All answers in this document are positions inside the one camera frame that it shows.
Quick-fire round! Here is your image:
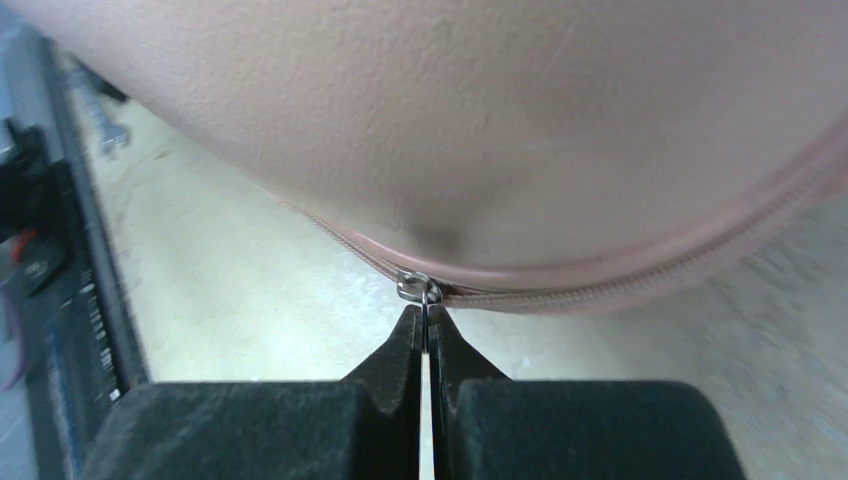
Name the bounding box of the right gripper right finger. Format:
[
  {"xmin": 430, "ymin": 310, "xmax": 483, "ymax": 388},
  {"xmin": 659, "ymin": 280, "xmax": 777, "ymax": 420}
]
[{"xmin": 427, "ymin": 306, "xmax": 745, "ymax": 479}]

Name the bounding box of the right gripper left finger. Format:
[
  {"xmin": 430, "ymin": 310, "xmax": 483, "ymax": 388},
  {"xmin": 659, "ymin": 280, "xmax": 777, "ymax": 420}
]
[{"xmin": 82, "ymin": 306, "xmax": 423, "ymax": 479}]

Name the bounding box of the pink suitcase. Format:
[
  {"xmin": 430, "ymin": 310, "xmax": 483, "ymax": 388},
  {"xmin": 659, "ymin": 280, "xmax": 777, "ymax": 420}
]
[{"xmin": 10, "ymin": 1, "xmax": 847, "ymax": 310}]

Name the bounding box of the silver wrench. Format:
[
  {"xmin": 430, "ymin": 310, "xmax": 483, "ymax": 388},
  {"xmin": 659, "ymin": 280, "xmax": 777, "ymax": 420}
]
[{"xmin": 68, "ymin": 67, "xmax": 130, "ymax": 156}]

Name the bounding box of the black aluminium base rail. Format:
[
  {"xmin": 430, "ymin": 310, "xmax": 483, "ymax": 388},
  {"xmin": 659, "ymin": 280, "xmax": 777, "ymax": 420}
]
[{"xmin": 1, "ymin": 21, "xmax": 148, "ymax": 479}]

